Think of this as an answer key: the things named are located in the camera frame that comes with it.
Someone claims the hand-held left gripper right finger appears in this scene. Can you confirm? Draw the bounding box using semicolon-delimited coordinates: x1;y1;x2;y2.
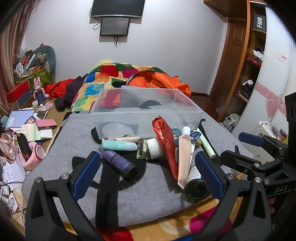
195;151;271;241

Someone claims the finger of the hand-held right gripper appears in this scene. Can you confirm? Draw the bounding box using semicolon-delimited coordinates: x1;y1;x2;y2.
220;150;287;183
239;132;288;158

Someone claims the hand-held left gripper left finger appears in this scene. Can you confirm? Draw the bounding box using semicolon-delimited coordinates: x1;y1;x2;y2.
25;151;102;241

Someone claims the dark green glass bottle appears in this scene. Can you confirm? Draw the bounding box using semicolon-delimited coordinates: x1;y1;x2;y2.
184;166;211;202

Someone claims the peach tube with white cap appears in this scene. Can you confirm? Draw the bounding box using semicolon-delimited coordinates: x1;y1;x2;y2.
178;126;192;188

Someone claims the pale green slim tube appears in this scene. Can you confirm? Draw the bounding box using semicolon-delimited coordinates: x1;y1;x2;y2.
196;128;216;159

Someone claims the purple bottle with black cap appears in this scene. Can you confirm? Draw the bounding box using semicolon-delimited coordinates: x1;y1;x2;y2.
98;146;138;179

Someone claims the mint green tube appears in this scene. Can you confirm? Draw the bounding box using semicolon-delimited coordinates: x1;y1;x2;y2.
102;140;138;151

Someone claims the red and gold packet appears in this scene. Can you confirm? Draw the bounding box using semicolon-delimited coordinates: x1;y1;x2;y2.
152;116;179;180

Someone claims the beige tube with cord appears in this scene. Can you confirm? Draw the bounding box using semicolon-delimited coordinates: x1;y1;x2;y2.
103;136;140;142

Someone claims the eraser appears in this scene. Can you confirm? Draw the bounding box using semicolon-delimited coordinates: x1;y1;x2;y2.
136;138;147;160

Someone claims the clear plastic storage box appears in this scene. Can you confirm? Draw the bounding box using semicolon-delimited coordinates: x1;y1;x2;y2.
91;88;204;140

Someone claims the white suitcase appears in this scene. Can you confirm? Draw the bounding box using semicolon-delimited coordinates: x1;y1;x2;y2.
250;120;281;163

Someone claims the white bag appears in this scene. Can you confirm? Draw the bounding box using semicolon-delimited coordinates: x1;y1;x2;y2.
223;113;241;129

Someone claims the pink round holder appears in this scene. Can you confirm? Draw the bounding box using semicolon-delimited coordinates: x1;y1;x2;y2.
18;142;45;171

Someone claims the grey blanket with black pattern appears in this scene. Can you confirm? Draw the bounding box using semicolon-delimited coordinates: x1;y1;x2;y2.
22;113;255;229

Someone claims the red and yellow fleece blanket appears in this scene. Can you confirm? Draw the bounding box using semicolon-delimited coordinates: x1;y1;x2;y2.
62;199;245;241

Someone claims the pink notebook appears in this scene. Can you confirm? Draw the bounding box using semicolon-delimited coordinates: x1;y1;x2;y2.
35;119;57;128

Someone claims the black handheld device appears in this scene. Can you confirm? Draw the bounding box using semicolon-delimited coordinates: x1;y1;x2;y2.
17;134;33;160

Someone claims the white wardrobe sliding door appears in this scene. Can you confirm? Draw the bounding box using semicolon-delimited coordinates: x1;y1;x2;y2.
231;5;296;144

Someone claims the cream paper booklet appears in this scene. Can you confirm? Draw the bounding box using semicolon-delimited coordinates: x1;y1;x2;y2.
21;123;42;142

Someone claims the dark purple garment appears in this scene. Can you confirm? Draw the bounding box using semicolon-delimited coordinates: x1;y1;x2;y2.
55;75;89;111

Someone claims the brown wooden door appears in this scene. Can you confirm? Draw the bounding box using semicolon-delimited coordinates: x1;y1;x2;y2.
209;20;251;99

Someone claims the light blue book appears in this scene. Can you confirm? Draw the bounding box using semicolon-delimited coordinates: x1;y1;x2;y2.
5;110;35;129

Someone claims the navy blue bottle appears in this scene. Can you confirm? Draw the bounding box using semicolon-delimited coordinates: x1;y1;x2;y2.
35;90;46;106

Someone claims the red jacket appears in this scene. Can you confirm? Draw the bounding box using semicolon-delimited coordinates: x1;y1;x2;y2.
44;79;75;100

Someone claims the colourful patchwork quilt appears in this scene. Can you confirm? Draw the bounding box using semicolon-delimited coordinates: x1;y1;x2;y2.
70;61;162;114

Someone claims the orange down jacket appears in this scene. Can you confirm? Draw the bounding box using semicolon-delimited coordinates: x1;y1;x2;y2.
128;67;192;96

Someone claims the red box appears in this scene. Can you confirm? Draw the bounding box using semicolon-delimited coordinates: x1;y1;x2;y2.
6;81;30;103

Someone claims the green cardboard box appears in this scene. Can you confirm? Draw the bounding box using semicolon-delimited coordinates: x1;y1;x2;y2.
15;67;52;87

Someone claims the black printed sign box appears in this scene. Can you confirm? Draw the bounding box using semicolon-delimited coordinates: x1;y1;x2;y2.
253;11;266;30

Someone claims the striped pink curtain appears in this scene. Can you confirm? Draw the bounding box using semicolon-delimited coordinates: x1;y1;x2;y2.
0;5;35;116

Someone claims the small black wall monitor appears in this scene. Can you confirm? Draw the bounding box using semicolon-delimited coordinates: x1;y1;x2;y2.
100;17;130;36

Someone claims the black wall television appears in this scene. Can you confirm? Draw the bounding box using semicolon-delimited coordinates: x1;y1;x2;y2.
90;0;146;18

